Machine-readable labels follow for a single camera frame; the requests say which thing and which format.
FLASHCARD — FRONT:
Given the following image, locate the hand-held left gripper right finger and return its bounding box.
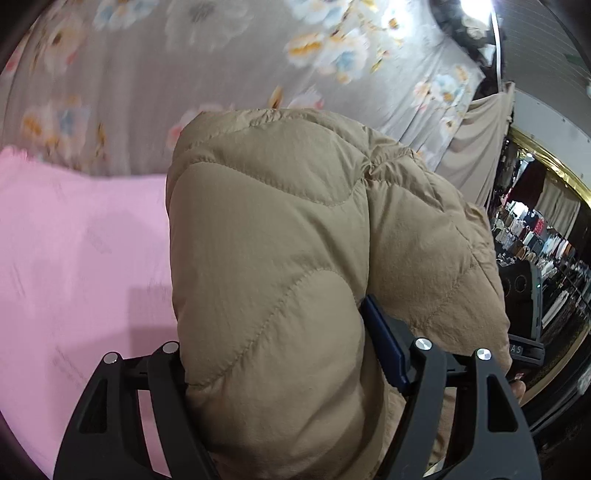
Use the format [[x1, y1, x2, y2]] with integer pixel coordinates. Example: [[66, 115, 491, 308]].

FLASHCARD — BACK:
[[362, 295, 541, 480]]

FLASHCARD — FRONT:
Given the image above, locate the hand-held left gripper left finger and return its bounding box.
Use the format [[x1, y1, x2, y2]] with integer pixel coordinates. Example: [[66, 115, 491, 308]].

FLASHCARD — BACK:
[[53, 342, 218, 480]]

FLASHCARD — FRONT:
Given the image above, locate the khaki puffer jacket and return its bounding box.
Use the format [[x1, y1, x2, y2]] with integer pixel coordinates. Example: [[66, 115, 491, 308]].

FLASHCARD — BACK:
[[165, 107, 511, 480]]

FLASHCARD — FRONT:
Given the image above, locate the rack of hanging clothes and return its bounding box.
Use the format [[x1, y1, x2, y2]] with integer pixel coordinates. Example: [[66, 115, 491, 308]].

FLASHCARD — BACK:
[[490, 196, 591, 326]]

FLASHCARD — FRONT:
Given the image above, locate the person's right hand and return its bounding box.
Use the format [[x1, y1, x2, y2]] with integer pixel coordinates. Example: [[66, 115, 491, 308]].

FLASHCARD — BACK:
[[508, 378, 528, 408]]

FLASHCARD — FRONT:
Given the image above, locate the small beige curtain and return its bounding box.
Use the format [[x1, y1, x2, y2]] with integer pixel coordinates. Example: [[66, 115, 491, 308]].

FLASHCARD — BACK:
[[534, 178, 581, 228]]

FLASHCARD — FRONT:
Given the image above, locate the pink blanket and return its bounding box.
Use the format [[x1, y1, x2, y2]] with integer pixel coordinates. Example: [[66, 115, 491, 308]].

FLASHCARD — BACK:
[[0, 145, 185, 480]]

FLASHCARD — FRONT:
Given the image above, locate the large beige curtain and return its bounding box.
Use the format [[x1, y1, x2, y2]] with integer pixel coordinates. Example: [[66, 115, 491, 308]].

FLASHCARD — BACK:
[[436, 82, 516, 208]]

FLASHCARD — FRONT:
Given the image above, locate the bright ceiling lamp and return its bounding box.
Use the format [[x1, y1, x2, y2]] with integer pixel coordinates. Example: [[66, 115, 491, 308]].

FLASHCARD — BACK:
[[456, 0, 496, 20]]

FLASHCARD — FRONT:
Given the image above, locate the grey floral bed sheet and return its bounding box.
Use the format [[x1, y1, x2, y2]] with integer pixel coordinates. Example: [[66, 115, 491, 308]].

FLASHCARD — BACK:
[[0, 0, 485, 178]]

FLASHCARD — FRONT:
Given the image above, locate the gold frame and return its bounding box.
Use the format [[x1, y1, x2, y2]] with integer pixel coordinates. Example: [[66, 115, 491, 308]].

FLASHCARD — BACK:
[[507, 126, 591, 209]]

